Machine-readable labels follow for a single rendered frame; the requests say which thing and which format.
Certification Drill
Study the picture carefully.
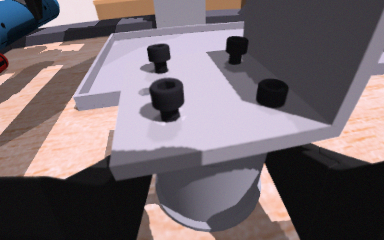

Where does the red screwdriver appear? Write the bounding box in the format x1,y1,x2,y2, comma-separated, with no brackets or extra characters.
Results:
0,53,9,73

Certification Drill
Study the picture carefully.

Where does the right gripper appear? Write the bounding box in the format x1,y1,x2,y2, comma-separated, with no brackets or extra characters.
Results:
24,0,43,20

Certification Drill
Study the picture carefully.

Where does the grey metal l-shaped bracket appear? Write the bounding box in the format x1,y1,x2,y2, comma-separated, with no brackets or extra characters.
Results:
109,0,384,181

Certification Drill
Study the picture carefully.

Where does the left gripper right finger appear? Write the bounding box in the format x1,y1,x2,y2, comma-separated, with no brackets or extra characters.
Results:
265,143,384,240

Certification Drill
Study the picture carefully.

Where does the blue electric screwdriver barrel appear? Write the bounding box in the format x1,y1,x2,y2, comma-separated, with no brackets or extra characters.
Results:
0,0,60,50

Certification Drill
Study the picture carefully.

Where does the black screw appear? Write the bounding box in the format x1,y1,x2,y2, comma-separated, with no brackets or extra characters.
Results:
256,79,289,108
226,36,248,65
149,78,185,123
147,43,171,74

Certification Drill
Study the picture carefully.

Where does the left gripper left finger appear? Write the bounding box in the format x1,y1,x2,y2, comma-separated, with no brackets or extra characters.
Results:
0,154,153,240

